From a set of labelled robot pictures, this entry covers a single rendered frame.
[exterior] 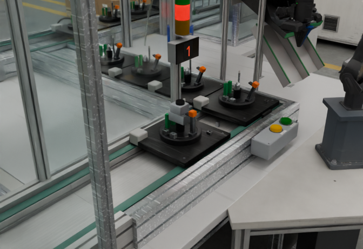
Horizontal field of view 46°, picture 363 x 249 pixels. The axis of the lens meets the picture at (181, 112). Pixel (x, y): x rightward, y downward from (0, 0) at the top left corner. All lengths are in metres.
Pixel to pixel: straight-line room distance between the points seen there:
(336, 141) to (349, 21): 4.22
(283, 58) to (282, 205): 0.75
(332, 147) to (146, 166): 0.62
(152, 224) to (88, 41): 0.57
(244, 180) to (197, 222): 0.25
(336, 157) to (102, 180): 0.88
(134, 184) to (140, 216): 0.20
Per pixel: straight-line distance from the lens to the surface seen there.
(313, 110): 1.91
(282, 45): 1.90
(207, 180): 1.29
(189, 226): 1.22
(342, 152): 1.51
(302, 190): 1.40
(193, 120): 1.35
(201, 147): 1.35
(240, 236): 1.31
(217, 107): 1.61
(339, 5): 5.67
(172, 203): 1.19
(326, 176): 1.49
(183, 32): 1.45
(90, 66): 0.78
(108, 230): 0.98
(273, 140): 1.44
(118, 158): 1.37
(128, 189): 1.27
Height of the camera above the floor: 1.67
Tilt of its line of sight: 27 degrees down
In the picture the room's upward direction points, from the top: straight up
